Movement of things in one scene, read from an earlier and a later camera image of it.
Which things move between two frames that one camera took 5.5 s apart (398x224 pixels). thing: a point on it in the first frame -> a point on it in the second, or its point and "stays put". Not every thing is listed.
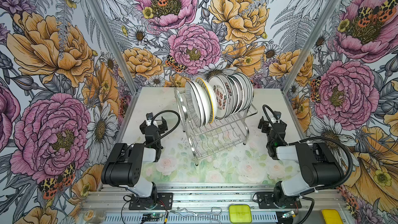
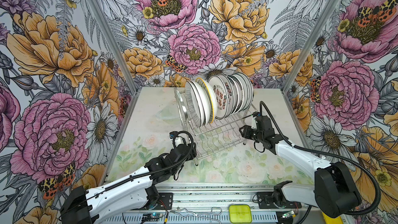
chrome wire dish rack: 215,136 stays put
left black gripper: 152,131 -> 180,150
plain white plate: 203,100 stays put
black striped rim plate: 194,103 stays put
